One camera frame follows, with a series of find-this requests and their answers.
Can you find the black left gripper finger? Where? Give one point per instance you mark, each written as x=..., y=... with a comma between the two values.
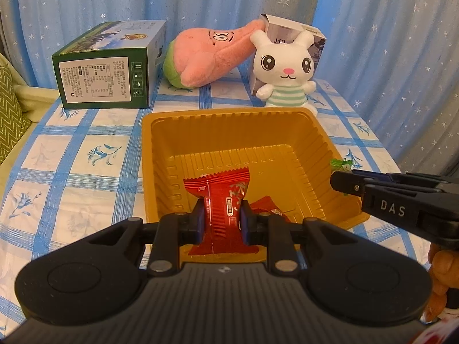
x=274, y=233
x=171, y=233

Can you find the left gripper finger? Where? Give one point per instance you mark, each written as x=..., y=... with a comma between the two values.
x=351, y=182
x=402, y=178

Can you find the white green snack bag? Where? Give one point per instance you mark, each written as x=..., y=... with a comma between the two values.
x=339, y=165

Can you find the large red snack packet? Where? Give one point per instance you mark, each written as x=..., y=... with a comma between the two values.
x=223, y=193

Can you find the person's right hand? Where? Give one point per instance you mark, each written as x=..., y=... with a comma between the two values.
x=444, y=274

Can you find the orange plastic tray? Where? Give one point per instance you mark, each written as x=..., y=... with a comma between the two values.
x=286, y=151

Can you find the blue checked floral tablecloth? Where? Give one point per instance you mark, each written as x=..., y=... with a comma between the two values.
x=81, y=169

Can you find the white bunny plush toy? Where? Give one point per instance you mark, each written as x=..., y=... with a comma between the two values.
x=285, y=70

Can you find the blue star curtain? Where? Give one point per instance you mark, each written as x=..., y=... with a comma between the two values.
x=394, y=61

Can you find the white grey paper box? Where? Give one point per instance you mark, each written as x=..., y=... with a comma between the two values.
x=281, y=30

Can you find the pink starfish plush toy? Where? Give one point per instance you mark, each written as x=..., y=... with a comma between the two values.
x=199, y=56

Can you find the green printed carton box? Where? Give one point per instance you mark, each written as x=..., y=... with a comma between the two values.
x=112, y=66

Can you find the pale green sofa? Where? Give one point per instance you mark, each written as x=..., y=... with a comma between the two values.
x=35, y=102

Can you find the green chevron cushion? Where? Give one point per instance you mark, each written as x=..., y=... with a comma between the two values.
x=13, y=123

